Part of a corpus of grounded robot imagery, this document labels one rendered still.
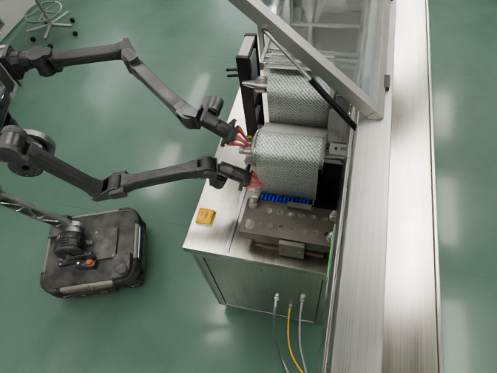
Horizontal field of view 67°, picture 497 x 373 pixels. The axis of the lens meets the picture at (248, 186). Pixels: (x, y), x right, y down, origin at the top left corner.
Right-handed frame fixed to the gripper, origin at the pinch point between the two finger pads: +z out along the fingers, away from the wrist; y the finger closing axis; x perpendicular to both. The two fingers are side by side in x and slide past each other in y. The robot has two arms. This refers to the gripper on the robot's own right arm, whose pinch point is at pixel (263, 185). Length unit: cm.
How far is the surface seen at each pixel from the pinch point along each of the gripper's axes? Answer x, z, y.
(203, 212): -25.8, -17.1, 8.6
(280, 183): 6.3, 4.9, 0.3
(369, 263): 68, 6, 51
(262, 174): 7.2, -3.5, 0.2
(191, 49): -157, -69, -225
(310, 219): 4.7, 21.0, 9.8
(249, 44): 26, -26, -42
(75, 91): -200, -158, -149
